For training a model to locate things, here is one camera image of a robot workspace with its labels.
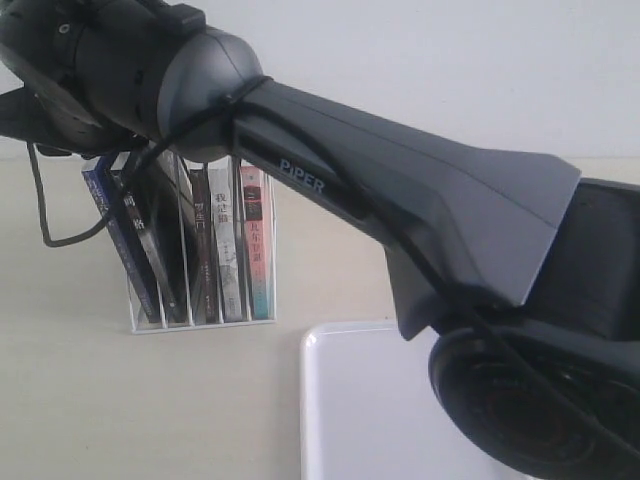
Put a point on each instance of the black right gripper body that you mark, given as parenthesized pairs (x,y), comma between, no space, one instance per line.
(39,43)

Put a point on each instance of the blue moon cover book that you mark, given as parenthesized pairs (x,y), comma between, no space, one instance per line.
(104,190)

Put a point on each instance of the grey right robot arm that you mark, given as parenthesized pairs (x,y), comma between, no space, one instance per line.
(527,270)

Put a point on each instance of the black grey spine book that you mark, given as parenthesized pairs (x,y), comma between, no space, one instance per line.
(150,205)

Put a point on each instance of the grey white spine book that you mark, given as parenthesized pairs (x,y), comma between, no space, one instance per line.
(224,217)

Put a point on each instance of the pink teal spine book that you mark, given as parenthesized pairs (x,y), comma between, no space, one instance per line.
(259,236)

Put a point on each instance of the dark brown spine book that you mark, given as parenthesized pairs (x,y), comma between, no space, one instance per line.
(198,176)

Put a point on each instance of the white plastic tray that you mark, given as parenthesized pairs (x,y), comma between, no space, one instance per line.
(367,410)

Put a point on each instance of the white wire book rack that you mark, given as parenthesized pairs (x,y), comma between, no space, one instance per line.
(175,169)

